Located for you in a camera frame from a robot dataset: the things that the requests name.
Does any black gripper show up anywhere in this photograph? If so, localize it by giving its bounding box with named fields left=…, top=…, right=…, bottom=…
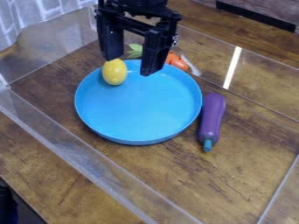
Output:
left=95, top=0, right=183, bottom=76

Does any black bar in background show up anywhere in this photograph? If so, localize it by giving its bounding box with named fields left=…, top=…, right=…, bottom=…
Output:
left=217, top=0, right=297, bottom=33

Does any yellow lemon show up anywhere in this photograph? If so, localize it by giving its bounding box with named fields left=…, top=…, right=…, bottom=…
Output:
left=102, top=59, right=127, bottom=86

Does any clear acrylic enclosure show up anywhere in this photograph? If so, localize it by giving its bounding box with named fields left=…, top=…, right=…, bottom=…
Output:
left=0, top=3, right=299, bottom=224

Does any purple toy eggplant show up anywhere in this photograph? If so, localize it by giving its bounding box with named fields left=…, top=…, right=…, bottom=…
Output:
left=199, top=93, right=226, bottom=152

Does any orange toy carrot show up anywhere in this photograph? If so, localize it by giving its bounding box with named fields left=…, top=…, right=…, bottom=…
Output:
left=127, top=44, right=190, bottom=72

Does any blue round tray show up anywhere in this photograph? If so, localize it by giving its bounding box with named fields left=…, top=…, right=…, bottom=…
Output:
left=75, top=59, right=202, bottom=145

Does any white patterned curtain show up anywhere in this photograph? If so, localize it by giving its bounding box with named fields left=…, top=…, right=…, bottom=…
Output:
left=0, top=0, right=98, bottom=52

